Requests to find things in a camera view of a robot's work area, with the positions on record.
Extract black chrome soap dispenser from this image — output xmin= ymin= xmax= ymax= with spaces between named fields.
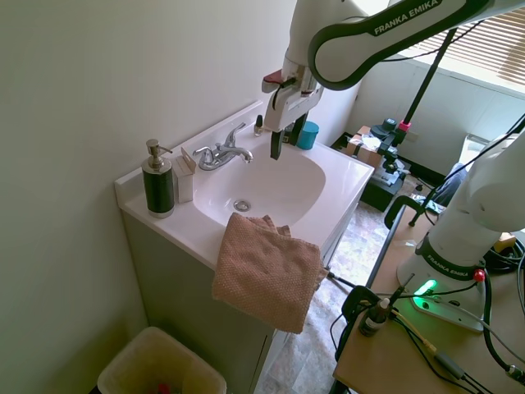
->
xmin=141 ymin=139 xmax=176 ymax=220

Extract red black wrist camera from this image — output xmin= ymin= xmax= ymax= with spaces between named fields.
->
xmin=262 ymin=69 xmax=297 ymax=94

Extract yellow cable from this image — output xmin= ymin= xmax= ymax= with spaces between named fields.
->
xmin=391 ymin=309 xmax=438 ymax=354

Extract black camera stand pole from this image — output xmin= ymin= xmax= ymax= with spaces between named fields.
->
xmin=395 ymin=28 xmax=457 ymax=144

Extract tan waffle towel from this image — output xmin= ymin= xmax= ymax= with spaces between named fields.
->
xmin=212 ymin=213 xmax=330 ymax=335

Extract dark dropper bottle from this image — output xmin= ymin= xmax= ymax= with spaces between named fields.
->
xmin=358 ymin=298 xmax=391 ymax=338

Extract black equipment case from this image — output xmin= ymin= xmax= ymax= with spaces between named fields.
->
xmin=359 ymin=158 xmax=408 ymax=213

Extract teal round jar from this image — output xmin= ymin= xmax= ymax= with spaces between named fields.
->
xmin=295 ymin=120 xmax=321 ymax=150

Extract grey cable with connector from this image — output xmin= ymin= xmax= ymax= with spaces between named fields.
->
xmin=432 ymin=350 xmax=487 ymax=389

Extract brown cardboard box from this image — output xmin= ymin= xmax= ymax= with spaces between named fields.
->
xmin=345 ymin=126 xmax=386 ymax=167

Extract black table clamp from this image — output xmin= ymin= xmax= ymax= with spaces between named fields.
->
xmin=384 ymin=195 xmax=424 ymax=229
xmin=341 ymin=285 xmax=381 ymax=329

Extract beige plastic trash bin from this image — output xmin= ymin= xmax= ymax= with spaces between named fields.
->
xmin=97 ymin=326 xmax=228 ymax=394

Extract window blinds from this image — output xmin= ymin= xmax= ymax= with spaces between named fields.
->
xmin=409 ymin=7 xmax=525 ymax=96

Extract small white carton box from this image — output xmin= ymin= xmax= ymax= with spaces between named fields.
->
xmin=171 ymin=147 xmax=196 ymax=204

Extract blue fabric heap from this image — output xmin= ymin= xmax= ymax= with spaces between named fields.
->
xmin=432 ymin=163 xmax=469 ymax=208

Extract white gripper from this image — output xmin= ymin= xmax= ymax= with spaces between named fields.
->
xmin=263 ymin=83 xmax=323 ymax=161

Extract grey vanity cabinet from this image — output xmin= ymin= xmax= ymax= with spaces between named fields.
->
xmin=120 ymin=204 xmax=362 ymax=394

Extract chrome sink faucet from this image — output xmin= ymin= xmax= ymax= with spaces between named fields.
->
xmin=192 ymin=121 xmax=255 ymax=172

